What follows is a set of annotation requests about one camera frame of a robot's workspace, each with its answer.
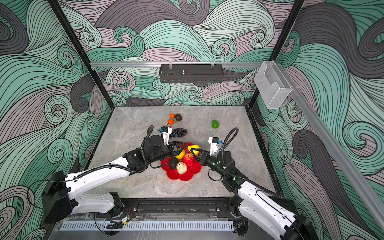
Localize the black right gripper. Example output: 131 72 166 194
191 148 229 180

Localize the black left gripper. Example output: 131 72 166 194
148 140 187 166

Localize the small wrinkled yellow fruit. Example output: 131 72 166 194
187 145 200 156

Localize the large yellow lemon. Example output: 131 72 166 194
176 150 186 161

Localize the red apple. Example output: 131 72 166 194
183 153 195 166

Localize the red flower-shaped fruit bowl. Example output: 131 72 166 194
161 143 202 182

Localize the dark avocado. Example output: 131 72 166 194
169 157 179 170

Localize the beige garlic bulb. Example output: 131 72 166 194
176 162 188 175

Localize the dark brown passion fruit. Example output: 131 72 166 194
174 114 183 122

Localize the green lime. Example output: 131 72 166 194
212 120 220 129

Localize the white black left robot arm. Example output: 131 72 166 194
42 135 186 224

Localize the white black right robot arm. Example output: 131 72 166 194
190 148 319 240

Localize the dark purple grape bunch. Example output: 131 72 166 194
170 128 188 138

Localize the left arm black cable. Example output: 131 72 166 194
59 125 155 187

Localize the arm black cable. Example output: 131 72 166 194
59 125 155 187
220 127 283 199

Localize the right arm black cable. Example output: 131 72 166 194
220 127 283 199

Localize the black perforated wall tray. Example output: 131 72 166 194
159 65 224 84

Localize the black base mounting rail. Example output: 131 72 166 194
73 195 245 219

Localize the white slotted cable duct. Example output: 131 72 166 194
60 221 234 232

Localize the clear plastic wall bin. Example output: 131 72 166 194
254 61 292 110

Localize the aluminium wall rail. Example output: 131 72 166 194
90 61 262 69

